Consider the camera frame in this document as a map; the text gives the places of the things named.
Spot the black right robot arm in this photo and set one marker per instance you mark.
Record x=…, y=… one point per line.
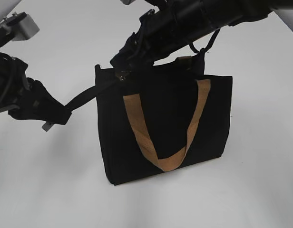
x=211, y=15

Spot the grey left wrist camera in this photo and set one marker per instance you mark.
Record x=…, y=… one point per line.
x=18, y=27

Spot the black tote bag tan handles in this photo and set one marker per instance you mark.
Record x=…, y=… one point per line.
x=159, y=119

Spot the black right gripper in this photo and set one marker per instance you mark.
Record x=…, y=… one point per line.
x=159, y=35

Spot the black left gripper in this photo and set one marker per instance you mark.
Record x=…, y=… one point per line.
x=25, y=98

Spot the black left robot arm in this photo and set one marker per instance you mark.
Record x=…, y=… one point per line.
x=1, y=42

